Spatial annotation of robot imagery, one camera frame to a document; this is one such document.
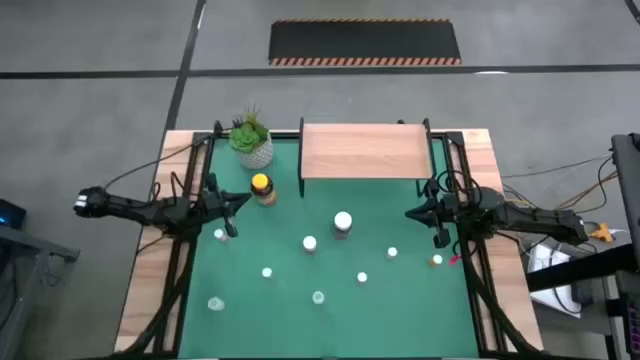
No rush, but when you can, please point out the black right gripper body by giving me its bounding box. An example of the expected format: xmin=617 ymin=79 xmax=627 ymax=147
xmin=424 ymin=178 xmax=471 ymax=249

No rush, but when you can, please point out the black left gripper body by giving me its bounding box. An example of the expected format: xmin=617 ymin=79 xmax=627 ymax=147
xmin=199 ymin=172 xmax=238 ymax=238

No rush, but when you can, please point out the brown fish oil bottle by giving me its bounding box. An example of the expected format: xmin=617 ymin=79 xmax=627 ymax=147
xmin=249 ymin=172 xmax=279 ymax=208

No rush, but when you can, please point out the orange-label gummy bottle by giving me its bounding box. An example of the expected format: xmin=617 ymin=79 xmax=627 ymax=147
xmin=332 ymin=211 xmax=354 ymax=241

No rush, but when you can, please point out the wooden shelf with black legs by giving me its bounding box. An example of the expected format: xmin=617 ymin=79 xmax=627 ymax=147
xmin=298 ymin=117 xmax=435 ymax=199

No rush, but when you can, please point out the succulent in white patterned pot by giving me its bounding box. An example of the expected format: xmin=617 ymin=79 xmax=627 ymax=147
xmin=228 ymin=102 xmax=275 ymax=171

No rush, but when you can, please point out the white box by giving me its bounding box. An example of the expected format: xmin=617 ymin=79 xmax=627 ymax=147
xmin=527 ymin=241 xmax=584 ymax=320

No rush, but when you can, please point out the green table mat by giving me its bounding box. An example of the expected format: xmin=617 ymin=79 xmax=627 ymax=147
xmin=178 ymin=137 xmax=480 ymax=359

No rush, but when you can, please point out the black side desk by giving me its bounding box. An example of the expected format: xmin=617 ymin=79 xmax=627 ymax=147
xmin=524 ymin=243 xmax=640 ymax=360

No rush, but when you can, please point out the yellow power plug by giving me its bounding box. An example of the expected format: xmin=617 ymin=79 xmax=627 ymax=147
xmin=588 ymin=222 xmax=615 ymax=245

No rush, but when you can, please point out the black hazard-striped floor mat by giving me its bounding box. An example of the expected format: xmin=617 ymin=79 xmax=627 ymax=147
xmin=268 ymin=18 xmax=462 ymax=67

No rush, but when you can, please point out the black monitor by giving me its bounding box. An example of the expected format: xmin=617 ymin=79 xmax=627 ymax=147
xmin=610 ymin=132 xmax=640 ymax=245

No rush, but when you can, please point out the grey side table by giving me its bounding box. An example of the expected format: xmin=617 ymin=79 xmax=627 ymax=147
xmin=0 ymin=224 xmax=81 ymax=360

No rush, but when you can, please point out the black blue-lit device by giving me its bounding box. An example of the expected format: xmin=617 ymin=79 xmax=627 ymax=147
xmin=0 ymin=198 xmax=28 ymax=231

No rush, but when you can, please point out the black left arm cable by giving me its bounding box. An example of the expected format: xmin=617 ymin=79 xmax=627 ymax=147
xmin=102 ymin=138 xmax=211 ymax=192

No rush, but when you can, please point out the black table frame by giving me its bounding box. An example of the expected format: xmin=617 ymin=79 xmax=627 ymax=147
xmin=112 ymin=118 xmax=546 ymax=360

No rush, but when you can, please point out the orange floor cable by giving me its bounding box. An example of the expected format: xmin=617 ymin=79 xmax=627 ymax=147
xmin=552 ymin=169 xmax=621 ymax=214

